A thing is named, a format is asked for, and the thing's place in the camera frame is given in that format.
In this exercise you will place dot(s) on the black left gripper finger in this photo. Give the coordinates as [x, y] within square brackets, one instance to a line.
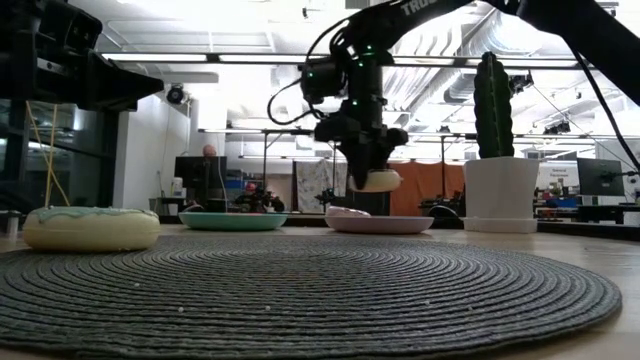
[110, 105]
[120, 82]

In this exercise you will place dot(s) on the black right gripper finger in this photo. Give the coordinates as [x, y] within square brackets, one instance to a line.
[362, 165]
[385, 157]

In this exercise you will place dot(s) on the purple icing donut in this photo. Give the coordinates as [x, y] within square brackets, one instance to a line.
[387, 182]

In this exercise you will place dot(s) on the pink icing sprinkled donut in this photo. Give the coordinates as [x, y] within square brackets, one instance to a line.
[347, 212]

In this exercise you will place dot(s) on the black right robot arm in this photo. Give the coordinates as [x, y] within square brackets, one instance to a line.
[425, 15]

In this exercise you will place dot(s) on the black curtain panel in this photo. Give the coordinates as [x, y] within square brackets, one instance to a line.
[370, 202]

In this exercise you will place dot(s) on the small black background robot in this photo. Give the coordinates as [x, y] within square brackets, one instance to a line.
[330, 197]

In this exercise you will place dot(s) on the long ceiling light bar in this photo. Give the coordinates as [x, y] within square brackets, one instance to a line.
[160, 57]

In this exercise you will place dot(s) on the patterned white cloth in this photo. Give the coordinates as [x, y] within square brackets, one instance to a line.
[312, 180]

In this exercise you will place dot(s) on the black ceiling spotlight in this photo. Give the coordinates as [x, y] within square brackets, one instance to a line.
[175, 95]

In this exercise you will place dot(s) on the pink plate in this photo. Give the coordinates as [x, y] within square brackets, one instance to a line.
[380, 225]

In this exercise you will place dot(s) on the white jug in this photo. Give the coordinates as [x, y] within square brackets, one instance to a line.
[177, 187]

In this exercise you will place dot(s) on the black robot with red part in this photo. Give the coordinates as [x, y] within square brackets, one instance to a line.
[260, 200]

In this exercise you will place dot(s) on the person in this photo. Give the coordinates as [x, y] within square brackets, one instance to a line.
[210, 151]

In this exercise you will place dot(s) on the green cactus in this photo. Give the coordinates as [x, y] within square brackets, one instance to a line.
[492, 115]

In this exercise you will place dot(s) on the white plant pot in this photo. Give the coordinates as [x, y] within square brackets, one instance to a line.
[500, 187]

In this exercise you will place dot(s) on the mint icing donut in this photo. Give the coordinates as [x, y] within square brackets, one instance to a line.
[90, 235]

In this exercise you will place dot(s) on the white pot saucer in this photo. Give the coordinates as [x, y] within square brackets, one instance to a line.
[500, 225]

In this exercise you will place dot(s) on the teal plate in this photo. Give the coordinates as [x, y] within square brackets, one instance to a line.
[232, 221]

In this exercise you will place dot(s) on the grey woven round placemat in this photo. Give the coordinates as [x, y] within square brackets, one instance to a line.
[310, 300]

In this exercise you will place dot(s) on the white sign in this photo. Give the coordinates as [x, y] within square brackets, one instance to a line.
[557, 175]

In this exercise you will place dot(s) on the blue box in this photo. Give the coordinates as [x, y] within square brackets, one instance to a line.
[560, 202]

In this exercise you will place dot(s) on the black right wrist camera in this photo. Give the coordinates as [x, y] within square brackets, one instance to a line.
[322, 82]

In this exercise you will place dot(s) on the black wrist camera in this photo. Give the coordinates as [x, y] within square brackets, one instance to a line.
[60, 25]
[322, 82]

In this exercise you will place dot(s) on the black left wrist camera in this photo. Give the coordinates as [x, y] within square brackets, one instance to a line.
[60, 25]

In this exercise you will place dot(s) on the grey metal post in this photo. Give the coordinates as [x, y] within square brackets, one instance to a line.
[12, 222]

